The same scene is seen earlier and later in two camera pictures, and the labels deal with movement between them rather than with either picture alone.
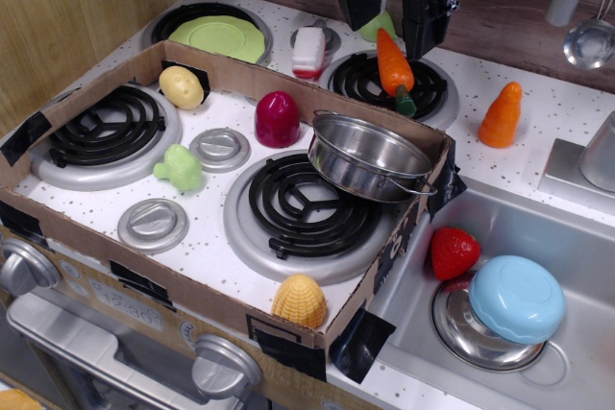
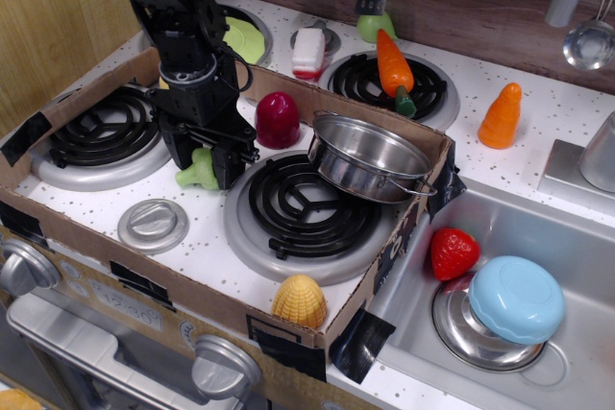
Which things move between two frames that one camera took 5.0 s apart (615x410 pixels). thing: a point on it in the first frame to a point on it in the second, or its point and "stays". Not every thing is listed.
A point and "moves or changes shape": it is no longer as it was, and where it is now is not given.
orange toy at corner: (15, 399) stays
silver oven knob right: (222, 370) stays
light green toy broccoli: (181, 167) moves or changes shape
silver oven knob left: (25, 267) stays
